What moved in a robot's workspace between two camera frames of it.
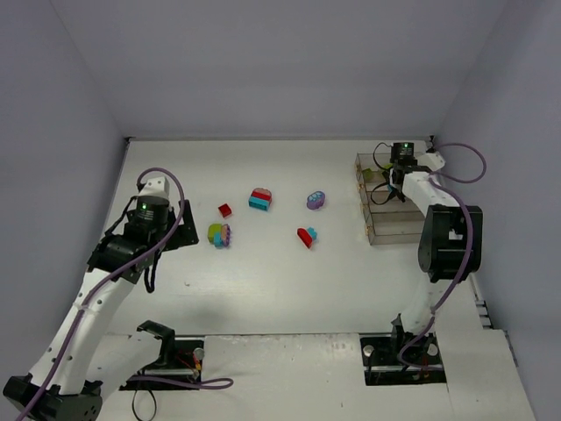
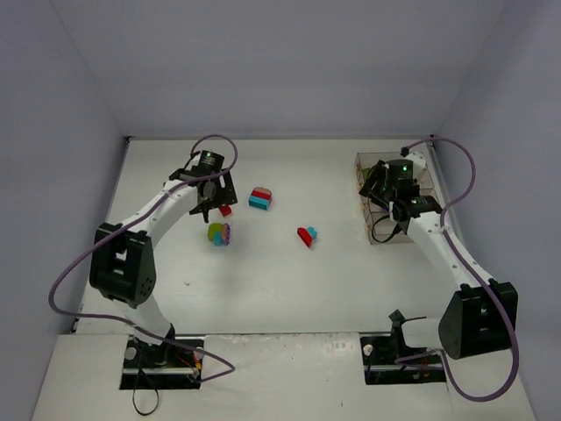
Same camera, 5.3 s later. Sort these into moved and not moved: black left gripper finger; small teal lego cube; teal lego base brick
Moved: black left gripper finger
Not moved: small teal lego cube; teal lego base brick
